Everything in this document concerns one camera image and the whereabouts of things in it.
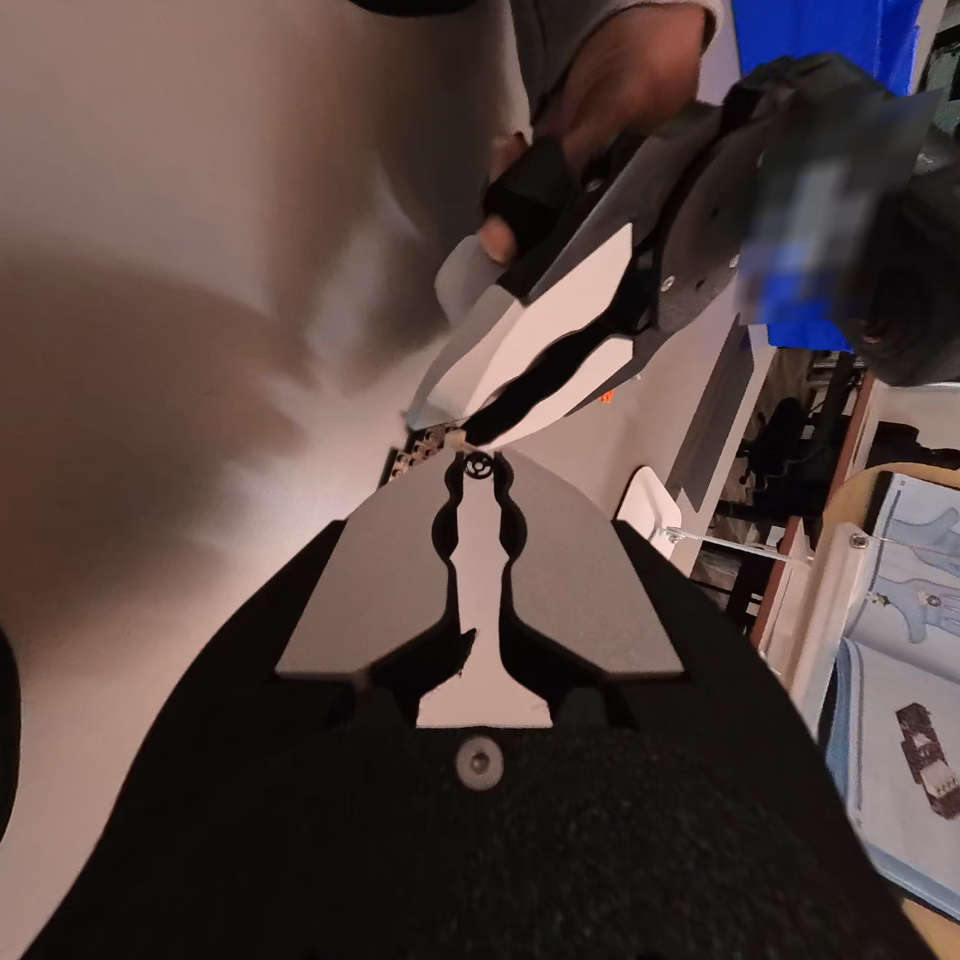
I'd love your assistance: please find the blue storage bin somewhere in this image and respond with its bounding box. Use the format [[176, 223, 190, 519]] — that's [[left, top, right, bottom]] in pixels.
[[731, 0, 927, 352]]

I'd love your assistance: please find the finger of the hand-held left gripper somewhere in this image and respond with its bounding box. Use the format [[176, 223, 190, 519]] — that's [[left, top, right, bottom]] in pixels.
[[407, 223, 637, 432], [468, 337, 637, 451]]

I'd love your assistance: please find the clear acrylic holder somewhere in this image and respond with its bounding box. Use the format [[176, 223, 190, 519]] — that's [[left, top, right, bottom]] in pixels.
[[660, 523, 960, 721]]

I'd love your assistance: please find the lego instruction booklet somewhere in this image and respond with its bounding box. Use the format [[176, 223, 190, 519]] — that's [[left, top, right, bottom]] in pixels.
[[825, 472, 960, 912]]

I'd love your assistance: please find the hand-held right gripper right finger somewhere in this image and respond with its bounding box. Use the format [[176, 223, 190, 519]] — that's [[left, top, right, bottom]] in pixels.
[[495, 450, 685, 706]]

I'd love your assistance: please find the person's left hand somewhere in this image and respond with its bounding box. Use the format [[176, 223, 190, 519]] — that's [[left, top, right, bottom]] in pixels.
[[478, 6, 711, 265]]

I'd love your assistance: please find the black office chair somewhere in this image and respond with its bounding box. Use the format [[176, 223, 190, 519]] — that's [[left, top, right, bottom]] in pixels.
[[741, 396, 820, 520]]

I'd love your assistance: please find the black and white lego car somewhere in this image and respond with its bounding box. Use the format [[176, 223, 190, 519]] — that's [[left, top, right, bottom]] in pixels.
[[388, 423, 470, 485]]

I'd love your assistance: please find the white stand base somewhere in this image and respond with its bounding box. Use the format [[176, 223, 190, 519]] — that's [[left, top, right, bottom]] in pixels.
[[615, 465, 684, 579]]

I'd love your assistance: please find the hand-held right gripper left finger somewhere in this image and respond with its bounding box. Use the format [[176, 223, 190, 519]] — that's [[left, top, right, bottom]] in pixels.
[[274, 456, 478, 721]]

